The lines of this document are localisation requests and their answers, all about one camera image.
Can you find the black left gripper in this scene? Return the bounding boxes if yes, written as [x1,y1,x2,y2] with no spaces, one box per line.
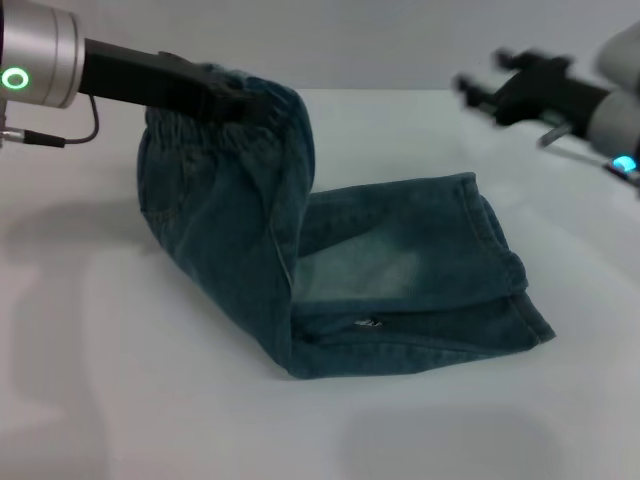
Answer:
[82,37,265,125]

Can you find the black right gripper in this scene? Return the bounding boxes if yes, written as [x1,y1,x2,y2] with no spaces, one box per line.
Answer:
[452,46,610,133]

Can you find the grey right arm cable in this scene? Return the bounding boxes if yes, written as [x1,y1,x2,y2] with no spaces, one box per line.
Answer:
[537,124,619,171]

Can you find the blue denim shorts cartoon patch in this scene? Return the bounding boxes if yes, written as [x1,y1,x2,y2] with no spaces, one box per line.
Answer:
[134,62,559,381]

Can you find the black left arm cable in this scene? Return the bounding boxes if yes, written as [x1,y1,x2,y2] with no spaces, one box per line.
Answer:
[7,94,100,150]

